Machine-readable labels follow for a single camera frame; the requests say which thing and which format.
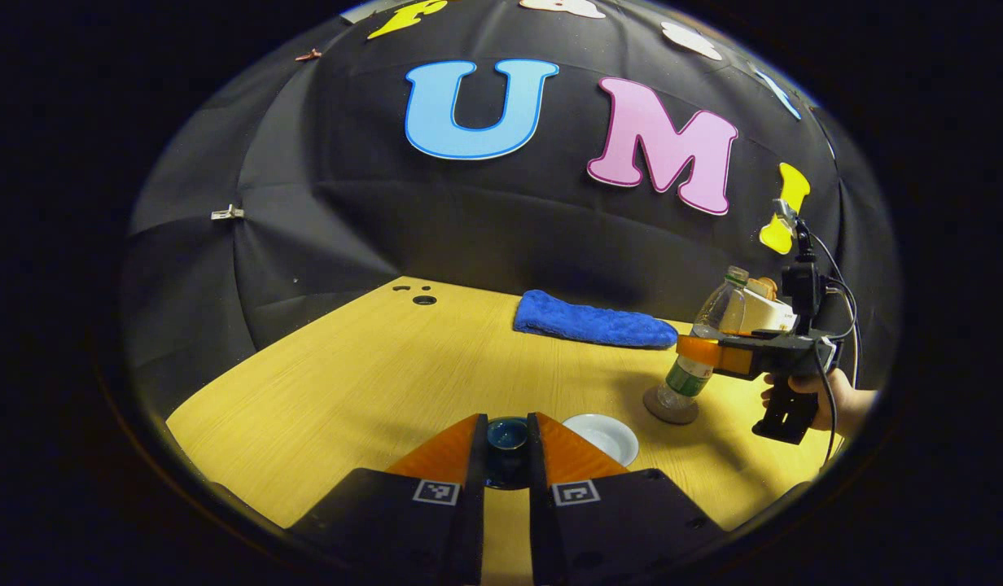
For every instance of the teal teacup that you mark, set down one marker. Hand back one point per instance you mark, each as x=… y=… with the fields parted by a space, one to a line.
x=603 y=435

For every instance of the toast slice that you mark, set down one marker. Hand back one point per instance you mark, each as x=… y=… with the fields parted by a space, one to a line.
x=767 y=286

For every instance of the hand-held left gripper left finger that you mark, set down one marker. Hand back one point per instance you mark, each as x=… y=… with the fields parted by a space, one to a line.
x=475 y=521

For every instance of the blue towel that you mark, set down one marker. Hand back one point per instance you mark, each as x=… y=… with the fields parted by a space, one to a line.
x=591 y=321

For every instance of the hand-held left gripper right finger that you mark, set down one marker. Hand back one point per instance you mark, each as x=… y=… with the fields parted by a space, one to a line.
x=540 y=521

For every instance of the brown round coaster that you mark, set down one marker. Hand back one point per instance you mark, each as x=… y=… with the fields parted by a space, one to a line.
x=672 y=411

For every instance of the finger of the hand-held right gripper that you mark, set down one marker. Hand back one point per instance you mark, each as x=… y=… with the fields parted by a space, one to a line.
x=778 y=354

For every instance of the clear plastic water bottle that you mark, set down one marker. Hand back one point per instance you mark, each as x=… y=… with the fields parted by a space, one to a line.
x=709 y=325

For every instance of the teal teacup lid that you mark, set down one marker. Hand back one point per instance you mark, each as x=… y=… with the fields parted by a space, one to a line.
x=507 y=435

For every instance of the copper clip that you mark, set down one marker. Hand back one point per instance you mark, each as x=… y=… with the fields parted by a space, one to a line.
x=308 y=55

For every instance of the silver clip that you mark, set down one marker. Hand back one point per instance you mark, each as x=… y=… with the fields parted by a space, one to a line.
x=227 y=213

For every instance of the black backdrop cloth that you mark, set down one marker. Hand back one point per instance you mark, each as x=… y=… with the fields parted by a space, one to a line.
x=347 y=228

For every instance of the white toaster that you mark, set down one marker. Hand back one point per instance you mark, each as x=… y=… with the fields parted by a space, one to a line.
x=766 y=313

